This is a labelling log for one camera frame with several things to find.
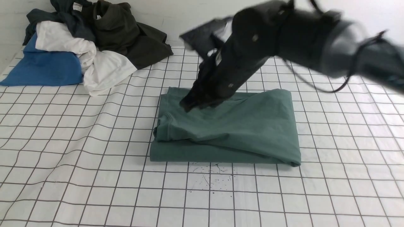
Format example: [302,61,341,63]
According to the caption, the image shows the blue shirt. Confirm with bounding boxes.
[0,33,83,86]

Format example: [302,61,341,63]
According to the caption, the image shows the dark teal shirt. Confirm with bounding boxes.
[22,0,96,46]

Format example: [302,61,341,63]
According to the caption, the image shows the black right camera cable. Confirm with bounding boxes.
[284,0,389,94]

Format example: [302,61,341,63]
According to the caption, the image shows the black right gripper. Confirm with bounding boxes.
[179,41,268,112]

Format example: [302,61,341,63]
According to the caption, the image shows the white black grid tablecloth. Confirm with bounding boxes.
[0,47,404,227]

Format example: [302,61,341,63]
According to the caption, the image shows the green long sleeve shirt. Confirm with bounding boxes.
[150,87,301,167]

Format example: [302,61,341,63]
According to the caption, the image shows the white shirt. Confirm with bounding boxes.
[35,21,137,96]

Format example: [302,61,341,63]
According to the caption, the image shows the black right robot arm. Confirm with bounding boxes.
[180,0,404,112]

